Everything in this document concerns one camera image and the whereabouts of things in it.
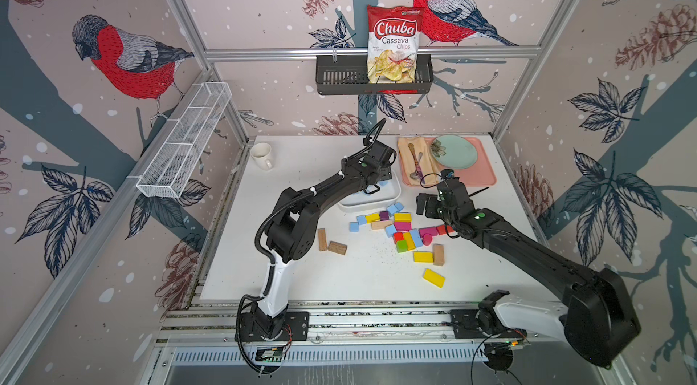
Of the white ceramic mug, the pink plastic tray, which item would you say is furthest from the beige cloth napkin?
the white ceramic mug

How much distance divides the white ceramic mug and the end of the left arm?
45 centimetres

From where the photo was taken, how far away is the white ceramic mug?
1055 mm
